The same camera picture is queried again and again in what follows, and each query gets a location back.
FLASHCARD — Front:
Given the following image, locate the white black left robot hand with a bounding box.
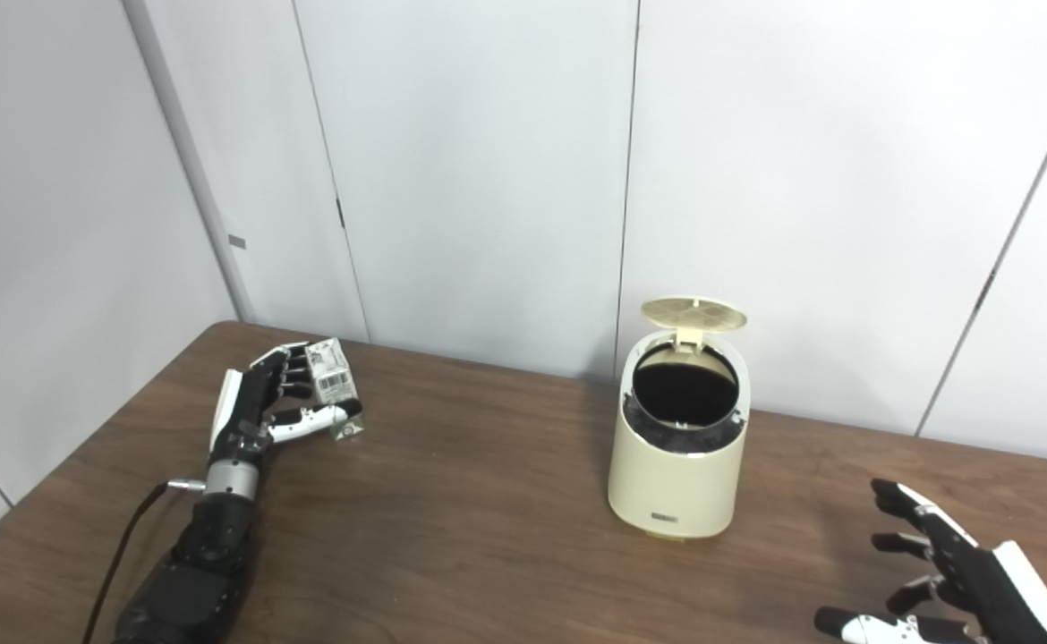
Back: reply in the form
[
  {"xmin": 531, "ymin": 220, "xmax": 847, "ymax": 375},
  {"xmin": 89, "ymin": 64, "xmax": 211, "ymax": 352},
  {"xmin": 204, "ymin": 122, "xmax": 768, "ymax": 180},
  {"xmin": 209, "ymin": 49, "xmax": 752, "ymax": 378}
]
[{"xmin": 209, "ymin": 338, "xmax": 363, "ymax": 466}]

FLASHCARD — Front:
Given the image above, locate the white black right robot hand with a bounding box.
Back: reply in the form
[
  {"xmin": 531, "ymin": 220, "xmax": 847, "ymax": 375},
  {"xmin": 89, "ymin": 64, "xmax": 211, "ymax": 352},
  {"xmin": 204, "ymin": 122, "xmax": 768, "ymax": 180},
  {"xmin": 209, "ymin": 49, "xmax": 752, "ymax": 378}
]
[{"xmin": 814, "ymin": 479, "xmax": 1047, "ymax": 644}]

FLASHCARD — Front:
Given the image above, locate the green white milk carton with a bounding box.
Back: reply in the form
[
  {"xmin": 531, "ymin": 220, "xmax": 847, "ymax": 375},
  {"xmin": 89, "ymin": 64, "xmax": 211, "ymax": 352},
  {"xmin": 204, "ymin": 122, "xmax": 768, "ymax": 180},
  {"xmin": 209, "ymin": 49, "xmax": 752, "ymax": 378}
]
[{"xmin": 304, "ymin": 338, "xmax": 365, "ymax": 441}]

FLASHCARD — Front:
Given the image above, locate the cream-colored desktop bin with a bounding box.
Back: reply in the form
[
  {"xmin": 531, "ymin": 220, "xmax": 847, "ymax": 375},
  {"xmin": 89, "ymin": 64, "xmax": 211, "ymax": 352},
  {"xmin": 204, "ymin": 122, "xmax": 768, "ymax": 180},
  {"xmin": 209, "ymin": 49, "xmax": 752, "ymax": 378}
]
[{"xmin": 608, "ymin": 298, "xmax": 748, "ymax": 540}]

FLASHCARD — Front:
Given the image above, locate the cream round bin lid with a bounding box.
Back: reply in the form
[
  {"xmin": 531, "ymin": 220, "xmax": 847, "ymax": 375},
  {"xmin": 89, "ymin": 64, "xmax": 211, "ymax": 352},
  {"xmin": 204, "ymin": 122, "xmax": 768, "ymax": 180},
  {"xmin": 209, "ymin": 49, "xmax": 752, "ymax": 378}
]
[{"xmin": 641, "ymin": 298, "xmax": 748, "ymax": 350}]

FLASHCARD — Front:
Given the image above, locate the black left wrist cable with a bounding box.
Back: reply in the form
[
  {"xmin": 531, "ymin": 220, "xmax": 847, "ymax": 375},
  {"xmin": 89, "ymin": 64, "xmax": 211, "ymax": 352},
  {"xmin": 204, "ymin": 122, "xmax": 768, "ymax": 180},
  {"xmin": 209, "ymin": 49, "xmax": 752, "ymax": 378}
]
[{"xmin": 82, "ymin": 479, "xmax": 207, "ymax": 644}]

